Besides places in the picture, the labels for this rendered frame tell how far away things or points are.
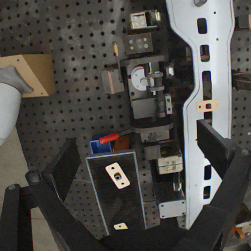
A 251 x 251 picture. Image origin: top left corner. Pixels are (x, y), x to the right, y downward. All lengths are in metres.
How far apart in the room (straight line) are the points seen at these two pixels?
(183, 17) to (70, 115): 0.69
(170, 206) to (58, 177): 0.61
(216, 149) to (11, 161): 2.19
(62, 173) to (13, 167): 2.13
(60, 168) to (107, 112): 0.83
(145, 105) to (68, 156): 0.34
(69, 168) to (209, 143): 0.13
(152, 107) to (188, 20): 0.31
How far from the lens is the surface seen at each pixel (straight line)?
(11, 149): 2.19
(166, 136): 0.62
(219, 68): 0.71
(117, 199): 0.64
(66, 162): 0.18
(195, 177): 0.83
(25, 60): 0.77
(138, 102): 0.50
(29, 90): 0.90
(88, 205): 1.31
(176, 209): 0.75
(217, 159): 0.17
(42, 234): 2.87
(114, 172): 0.57
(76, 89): 0.99
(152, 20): 0.55
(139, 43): 0.52
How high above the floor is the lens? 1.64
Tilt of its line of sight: 70 degrees down
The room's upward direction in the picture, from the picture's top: 177 degrees counter-clockwise
